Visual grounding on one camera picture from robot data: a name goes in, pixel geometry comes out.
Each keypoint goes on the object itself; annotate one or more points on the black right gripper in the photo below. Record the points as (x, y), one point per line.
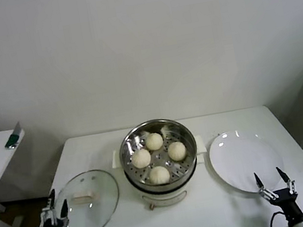
(287, 201)

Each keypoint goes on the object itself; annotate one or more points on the round glass pot lid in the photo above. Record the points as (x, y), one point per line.
(99, 186)

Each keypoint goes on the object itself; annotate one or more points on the white steamed baozi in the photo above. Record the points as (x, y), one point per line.
(141, 158)
(154, 141)
(159, 175)
(177, 151)

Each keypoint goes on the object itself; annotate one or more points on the perforated steel steamer basket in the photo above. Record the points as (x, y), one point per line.
(186, 139)

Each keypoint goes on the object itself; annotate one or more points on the large white plate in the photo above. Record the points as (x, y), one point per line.
(234, 157)

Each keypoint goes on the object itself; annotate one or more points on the white electric cooking pot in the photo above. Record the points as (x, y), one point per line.
(166, 200)

